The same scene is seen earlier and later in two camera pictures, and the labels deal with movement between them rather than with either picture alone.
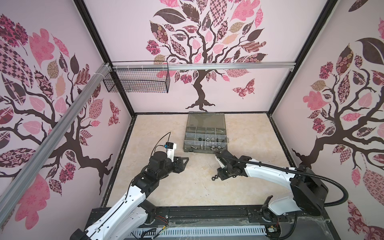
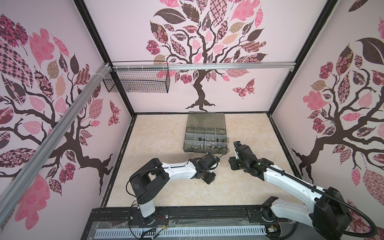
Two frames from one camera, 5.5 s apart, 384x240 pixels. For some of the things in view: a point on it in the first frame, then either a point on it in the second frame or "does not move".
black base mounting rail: [159, 216] does not move
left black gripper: [179, 166] to [211, 178]
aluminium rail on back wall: [200, 65] does not move
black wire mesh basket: [138, 77] does not move
